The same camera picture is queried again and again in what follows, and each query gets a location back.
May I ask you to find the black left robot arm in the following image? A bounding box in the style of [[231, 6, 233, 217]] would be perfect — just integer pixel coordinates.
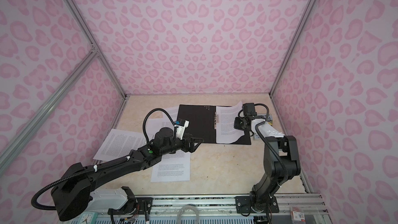
[[31, 108, 204, 222]]

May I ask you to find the teal folder with black inside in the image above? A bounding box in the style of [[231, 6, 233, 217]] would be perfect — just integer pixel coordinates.
[[177, 104, 251, 145]]

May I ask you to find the left aluminium frame post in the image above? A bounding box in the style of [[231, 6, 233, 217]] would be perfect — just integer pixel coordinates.
[[63, 0, 127, 100]]

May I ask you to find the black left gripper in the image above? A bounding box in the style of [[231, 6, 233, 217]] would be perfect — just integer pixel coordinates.
[[161, 132, 204, 157]]

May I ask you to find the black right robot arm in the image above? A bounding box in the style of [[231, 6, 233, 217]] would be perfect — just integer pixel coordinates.
[[234, 103, 301, 221]]

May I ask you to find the treehouse storey book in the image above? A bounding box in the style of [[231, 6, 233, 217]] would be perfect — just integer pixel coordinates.
[[251, 114, 274, 140]]

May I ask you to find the aluminium frame post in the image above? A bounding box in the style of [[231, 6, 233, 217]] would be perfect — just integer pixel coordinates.
[[269, 0, 319, 99], [63, 0, 127, 100]]

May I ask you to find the diagonal aluminium frame bar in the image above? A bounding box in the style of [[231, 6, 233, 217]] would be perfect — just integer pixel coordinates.
[[1, 48, 98, 175]]

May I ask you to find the printed paper sheet back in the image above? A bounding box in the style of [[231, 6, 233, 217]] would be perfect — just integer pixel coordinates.
[[164, 106, 179, 121]]

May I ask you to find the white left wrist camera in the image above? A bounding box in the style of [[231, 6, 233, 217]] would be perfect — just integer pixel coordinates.
[[174, 118, 189, 140]]

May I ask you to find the red white label packet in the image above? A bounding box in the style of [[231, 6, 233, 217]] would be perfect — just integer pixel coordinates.
[[290, 206, 306, 224]]

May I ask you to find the small green clock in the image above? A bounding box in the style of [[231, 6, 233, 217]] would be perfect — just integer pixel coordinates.
[[77, 212, 98, 224]]

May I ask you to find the right aluminium frame post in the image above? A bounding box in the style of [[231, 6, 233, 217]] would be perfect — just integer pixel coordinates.
[[269, 0, 319, 99]]

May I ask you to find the clear plastic tube loop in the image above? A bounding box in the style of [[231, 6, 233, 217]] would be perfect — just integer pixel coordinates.
[[176, 205, 201, 224]]

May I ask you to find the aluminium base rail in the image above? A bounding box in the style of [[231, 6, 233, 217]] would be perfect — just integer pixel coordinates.
[[58, 192, 332, 224]]

